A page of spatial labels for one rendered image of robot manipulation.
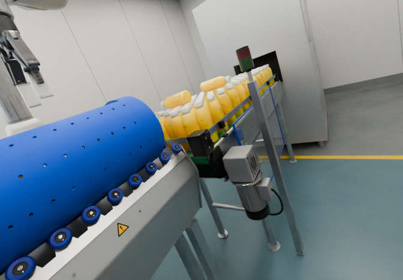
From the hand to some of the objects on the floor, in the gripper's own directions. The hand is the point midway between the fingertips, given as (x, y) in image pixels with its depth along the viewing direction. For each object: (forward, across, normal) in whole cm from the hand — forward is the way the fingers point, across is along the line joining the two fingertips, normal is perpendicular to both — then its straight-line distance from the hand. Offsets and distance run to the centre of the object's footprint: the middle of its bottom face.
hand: (37, 95), depth 52 cm
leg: (+131, +7, +24) cm, 133 cm away
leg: (+131, -7, +24) cm, 133 cm away
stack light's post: (+131, +36, +69) cm, 152 cm away
